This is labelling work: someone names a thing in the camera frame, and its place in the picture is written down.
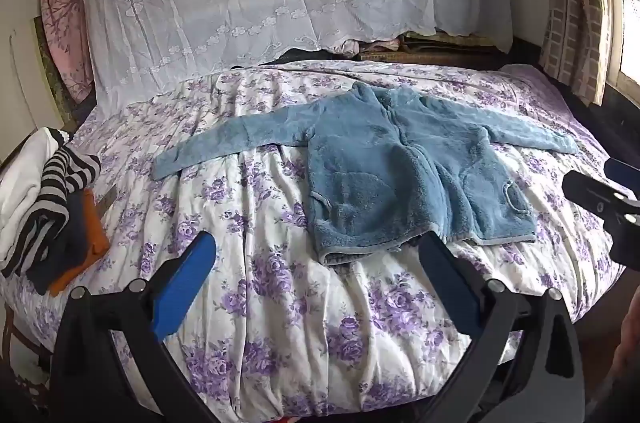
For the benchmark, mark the black cloth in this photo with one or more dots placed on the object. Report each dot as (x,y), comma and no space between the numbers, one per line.
(300,55)

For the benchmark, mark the purple floral bedspread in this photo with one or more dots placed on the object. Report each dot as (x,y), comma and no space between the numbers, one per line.
(280,303)

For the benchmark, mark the dark navy folded garment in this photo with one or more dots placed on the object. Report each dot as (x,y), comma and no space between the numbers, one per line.
(70,245)

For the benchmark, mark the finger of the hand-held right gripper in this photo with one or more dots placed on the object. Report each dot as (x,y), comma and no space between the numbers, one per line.
(622,175)
(592,193)

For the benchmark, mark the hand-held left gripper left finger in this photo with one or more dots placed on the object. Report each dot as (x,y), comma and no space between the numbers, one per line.
(185,285)

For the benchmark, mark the orange folded garment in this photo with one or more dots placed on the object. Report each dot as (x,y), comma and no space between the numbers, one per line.
(97,233)

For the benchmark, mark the window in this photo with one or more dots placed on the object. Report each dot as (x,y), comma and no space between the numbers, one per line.
(627,18)

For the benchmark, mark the blue fleece jacket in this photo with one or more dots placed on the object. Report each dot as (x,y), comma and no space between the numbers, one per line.
(375,163)

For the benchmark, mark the pink pillow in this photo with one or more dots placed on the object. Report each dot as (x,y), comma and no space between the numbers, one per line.
(62,23)

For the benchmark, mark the stack of folded blankets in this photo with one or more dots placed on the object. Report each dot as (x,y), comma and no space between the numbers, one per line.
(430,45)

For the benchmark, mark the person's right forearm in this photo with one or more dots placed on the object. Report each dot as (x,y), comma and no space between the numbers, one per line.
(630,348)

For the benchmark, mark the white folded garment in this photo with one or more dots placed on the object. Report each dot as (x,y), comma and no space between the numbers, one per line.
(20,198)

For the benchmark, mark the beige checked curtain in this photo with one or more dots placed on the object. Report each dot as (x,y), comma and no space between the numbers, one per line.
(570,3)

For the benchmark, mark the black white striped garment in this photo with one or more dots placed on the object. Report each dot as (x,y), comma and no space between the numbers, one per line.
(57,185)

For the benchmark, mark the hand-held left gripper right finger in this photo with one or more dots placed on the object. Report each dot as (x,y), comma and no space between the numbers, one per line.
(450,290)

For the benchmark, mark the dark green patterned blanket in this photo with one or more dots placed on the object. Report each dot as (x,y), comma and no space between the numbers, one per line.
(52,78)

